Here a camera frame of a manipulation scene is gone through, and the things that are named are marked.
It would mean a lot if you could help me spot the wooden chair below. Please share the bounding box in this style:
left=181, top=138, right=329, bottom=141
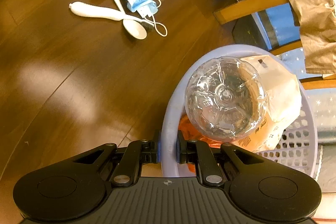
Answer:
left=214, top=0, right=335, bottom=90

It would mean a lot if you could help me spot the tan chair cover cloth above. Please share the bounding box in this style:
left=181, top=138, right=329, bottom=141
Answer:
left=289, top=0, right=335, bottom=74

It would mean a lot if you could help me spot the white plastic spoon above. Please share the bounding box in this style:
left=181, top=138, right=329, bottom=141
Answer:
left=114, top=0, right=147, bottom=40

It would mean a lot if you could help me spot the beige tissue box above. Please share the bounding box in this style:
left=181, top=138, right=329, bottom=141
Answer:
left=232, top=55, right=302, bottom=152

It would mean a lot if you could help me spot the white toothbrush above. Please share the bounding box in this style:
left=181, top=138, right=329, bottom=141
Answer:
left=69, top=2, right=154, bottom=29

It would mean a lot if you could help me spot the clear plastic water bottle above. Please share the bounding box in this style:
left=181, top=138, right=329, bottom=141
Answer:
left=185, top=56, right=268, bottom=143

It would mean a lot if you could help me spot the dark door mat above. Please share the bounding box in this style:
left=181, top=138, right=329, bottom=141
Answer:
left=232, top=17, right=269, bottom=51

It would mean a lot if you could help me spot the orange foam fruit net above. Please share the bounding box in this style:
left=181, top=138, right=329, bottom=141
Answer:
left=178, top=114, right=222, bottom=174

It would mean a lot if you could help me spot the lavender plastic waste basket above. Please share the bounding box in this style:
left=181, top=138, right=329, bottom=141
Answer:
left=160, top=44, right=318, bottom=177

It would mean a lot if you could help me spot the blue face mask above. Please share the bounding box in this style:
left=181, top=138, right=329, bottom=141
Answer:
left=121, top=0, right=168, bottom=38

